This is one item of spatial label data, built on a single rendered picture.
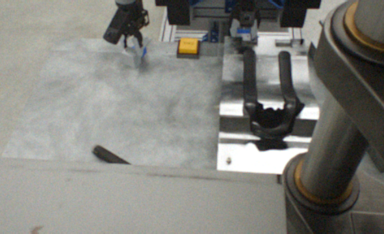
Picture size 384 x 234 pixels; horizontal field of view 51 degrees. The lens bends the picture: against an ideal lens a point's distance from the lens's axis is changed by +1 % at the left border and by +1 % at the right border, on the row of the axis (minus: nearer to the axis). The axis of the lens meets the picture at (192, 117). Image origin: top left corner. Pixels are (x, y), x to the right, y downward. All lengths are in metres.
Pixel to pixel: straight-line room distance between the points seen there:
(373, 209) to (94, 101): 0.96
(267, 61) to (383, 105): 0.98
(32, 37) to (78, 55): 1.52
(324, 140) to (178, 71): 0.97
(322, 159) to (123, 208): 0.24
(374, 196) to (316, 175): 0.10
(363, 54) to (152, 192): 0.20
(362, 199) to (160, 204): 0.32
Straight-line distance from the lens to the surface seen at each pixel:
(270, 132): 1.12
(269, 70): 1.26
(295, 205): 0.54
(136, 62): 1.39
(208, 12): 1.75
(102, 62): 1.45
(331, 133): 0.44
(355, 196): 0.56
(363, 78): 0.33
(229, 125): 1.10
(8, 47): 3.00
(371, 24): 0.35
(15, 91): 2.66
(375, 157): 1.21
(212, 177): 0.34
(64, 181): 0.35
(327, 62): 0.36
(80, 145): 1.23
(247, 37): 1.42
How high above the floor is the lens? 1.76
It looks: 51 degrees down
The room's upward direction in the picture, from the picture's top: 3 degrees counter-clockwise
